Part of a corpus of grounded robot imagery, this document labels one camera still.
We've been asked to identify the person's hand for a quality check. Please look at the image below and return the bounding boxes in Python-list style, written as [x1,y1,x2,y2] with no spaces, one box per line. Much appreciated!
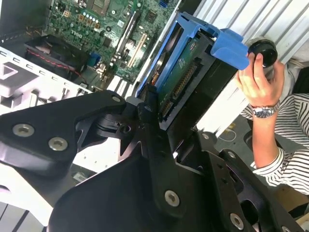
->
[235,52,287,107]

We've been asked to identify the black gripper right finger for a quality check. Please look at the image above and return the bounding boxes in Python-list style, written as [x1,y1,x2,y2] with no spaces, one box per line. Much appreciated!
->
[196,130,298,232]

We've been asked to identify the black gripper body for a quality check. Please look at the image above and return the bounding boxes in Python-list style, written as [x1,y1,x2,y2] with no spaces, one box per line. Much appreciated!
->
[48,142,242,232]

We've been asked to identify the hard disk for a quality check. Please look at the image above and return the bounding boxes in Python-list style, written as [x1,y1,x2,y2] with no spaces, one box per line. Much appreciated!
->
[134,11,251,131]

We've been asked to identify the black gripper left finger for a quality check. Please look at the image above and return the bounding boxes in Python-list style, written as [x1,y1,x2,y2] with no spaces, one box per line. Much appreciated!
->
[0,84,187,218]

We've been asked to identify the small round black tool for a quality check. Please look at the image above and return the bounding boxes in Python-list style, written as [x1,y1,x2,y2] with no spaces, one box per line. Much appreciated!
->
[247,36,279,69]

